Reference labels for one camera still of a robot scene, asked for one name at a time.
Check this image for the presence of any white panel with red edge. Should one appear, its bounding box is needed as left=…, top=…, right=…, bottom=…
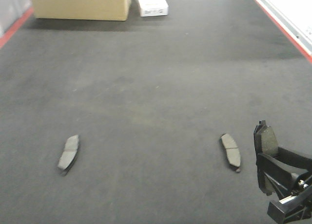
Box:
left=255, top=0, right=312, bottom=62

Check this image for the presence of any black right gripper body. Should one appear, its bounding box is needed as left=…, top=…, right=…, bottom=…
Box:
left=267, top=171, right=312, bottom=224

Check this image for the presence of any grey brake pad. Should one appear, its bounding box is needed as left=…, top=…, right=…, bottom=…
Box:
left=253, top=120, right=278, bottom=157
left=57, top=134, right=80, bottom=176
left=220, top=133, right=241, bottom=173

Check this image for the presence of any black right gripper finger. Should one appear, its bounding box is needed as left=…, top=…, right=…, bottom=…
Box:
left=256, top=153, right=309, bottom=196
left=276, top=147, right=312, bottom=170

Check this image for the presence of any large cardboard box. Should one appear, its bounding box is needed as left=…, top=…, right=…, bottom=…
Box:
left=31, top=0, right=131, bottom=21

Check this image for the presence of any long white carton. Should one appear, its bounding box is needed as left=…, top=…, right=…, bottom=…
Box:
left=137, top=0, right=169, bottom=17

